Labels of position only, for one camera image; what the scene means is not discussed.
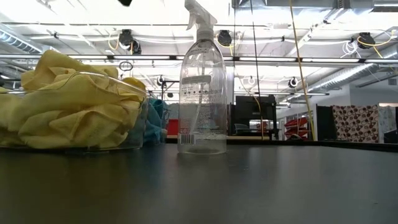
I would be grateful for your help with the clear plastic spray bottle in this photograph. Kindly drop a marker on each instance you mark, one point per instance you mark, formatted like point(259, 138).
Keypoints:
point(202, 124)

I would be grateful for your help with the clear plastic basket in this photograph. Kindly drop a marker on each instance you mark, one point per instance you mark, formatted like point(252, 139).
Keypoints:
point(138, 124)
point(166, 121)

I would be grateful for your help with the white round column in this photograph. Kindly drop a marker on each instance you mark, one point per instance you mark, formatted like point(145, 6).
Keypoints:
point(230, 84)

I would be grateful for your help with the red box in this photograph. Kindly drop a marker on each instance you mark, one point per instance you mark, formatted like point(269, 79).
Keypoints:
point(172, 127)

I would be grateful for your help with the black cabinet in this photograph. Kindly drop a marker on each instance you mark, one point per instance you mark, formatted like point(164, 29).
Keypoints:
point(248, 109)

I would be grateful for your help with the red storage bins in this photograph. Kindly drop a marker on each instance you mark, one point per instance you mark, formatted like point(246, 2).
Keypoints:
point(295, 124)

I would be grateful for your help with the black divider panel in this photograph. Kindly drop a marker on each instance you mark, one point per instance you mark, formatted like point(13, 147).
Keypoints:
point(324, 123)

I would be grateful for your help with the brown white polka-dot divider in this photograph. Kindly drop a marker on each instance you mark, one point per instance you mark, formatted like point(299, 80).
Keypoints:
point(356, 124)

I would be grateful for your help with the white patterned divider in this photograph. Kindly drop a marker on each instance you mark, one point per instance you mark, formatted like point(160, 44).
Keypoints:
point(387, 119)

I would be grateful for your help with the silver ceiling duct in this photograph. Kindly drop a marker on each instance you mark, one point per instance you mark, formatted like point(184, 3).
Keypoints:
point(18, 40)
point(351, 74)

